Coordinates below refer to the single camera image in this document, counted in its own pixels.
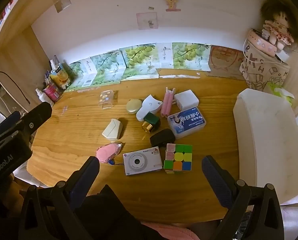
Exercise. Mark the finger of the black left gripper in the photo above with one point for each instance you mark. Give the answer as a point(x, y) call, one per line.
point(34, 119)

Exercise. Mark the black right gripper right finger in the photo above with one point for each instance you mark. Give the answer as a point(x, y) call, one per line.
point(221, 182)

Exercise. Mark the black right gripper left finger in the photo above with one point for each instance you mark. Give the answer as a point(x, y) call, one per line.
point(79, 183)

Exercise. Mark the multicolour puzzle cube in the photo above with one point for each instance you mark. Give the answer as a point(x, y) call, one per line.
point(178, 158)

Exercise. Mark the cream faceted case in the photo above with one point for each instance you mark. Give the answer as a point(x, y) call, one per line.
point(113, 130)

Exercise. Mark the blue white plastic floss box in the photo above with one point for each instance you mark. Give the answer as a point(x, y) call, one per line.
point(186, 122)

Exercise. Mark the black power adapter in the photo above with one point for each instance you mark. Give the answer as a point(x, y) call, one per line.
point(162, 138)

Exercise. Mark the clear acrylic sticker box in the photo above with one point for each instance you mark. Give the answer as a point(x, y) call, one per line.
point(106, 99)

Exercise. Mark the white square charger box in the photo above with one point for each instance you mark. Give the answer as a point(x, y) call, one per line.
point(186, 99)

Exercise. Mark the green gold perfume bottle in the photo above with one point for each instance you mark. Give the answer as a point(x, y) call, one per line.
point(151, 122)

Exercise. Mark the pink hair roller clip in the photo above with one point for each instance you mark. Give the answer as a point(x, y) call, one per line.
point(167, 102)

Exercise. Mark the round cream compact mirror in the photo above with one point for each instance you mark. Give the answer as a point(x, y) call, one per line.
point(133, 106)

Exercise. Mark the white cat-shaped case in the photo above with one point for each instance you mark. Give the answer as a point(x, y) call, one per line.
point(149, 105)

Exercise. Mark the white spray bottle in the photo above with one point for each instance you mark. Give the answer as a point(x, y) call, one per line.
point(43, 97)

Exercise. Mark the pink snack can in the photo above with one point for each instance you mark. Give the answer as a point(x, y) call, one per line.
point(52, 92)

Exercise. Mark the orange juice carton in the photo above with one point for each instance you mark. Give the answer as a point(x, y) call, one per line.
point(60, 77)

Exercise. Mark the white plastic storage bin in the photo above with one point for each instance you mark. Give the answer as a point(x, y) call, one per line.
point(267, 135)

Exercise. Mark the green tissue pack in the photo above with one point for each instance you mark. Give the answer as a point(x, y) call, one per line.
point(279, 91)

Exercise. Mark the beige letter-print fabric bag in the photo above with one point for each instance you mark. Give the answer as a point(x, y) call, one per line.
point(257, 68)

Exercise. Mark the brown cardboard with drawing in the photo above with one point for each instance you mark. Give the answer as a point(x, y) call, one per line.
point(225, 62)

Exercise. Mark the green grape printed cardboard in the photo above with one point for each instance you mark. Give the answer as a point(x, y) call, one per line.
point(138, 62)

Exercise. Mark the pink sticker-covered case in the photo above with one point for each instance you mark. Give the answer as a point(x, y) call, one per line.
point(255, 38)

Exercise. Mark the brown-haired plush doll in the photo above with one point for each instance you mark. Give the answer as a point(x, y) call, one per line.
point(280, 25)

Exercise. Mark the pink square wall sticker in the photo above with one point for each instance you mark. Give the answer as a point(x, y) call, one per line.
point(147, 20)

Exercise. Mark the yellow cartoon wall sticker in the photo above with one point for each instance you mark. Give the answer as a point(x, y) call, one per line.
point(172, 6)

